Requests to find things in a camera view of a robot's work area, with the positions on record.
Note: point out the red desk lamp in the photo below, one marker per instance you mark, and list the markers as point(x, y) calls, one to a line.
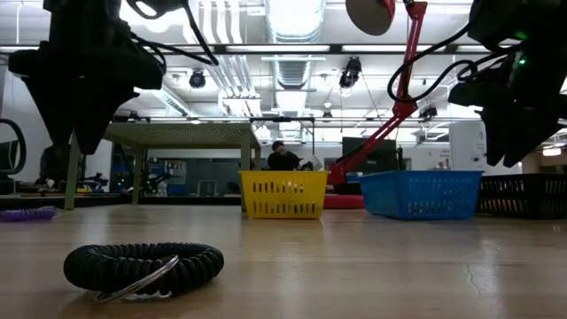
point(403, 106)

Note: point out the white LED light bar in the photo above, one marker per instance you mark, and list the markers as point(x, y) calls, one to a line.
point(465, 48)
point(381, 48)
point(17, 49)
point(279, 48)
point(195, 49)

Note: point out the black monitor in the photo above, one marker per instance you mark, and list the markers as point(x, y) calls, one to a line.
point(381, 155)

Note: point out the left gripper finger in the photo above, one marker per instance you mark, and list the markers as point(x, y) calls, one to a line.
point(102, 115)
point(57, 111)

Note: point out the silver ventilation duct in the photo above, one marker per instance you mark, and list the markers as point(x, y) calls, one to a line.
point(294, 26)

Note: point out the yellow plastic basket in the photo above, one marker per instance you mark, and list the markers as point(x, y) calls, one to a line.
point(283, 179)

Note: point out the purple coil wristband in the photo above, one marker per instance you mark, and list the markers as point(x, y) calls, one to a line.
point(26, 215)

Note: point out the black coil wristband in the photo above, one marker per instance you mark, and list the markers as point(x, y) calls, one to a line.
point(111, 266)

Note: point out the blue plastic basket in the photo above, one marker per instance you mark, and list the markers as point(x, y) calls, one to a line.
point(421, 190)

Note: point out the black ceiling spotlight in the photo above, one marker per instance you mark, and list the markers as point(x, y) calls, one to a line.
point(351, 73)
point(197, 80)
point(428, 112)

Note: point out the white pillar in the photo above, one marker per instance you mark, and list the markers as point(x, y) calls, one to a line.
point(469, 146)

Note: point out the green perforated metal shelf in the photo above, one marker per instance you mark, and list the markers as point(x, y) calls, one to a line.
point(177, 135)

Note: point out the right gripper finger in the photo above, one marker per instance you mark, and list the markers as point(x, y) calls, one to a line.
point(529, 133)
point(496, 133)

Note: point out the black plastic basket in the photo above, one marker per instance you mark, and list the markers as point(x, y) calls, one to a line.
point(522, 195)

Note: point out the person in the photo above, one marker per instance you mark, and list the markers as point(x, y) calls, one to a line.
point(283, 161)

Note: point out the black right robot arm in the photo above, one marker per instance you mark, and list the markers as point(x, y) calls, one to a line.
point(509, 17)

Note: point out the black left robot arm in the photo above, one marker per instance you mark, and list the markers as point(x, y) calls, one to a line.
point(84, 22)

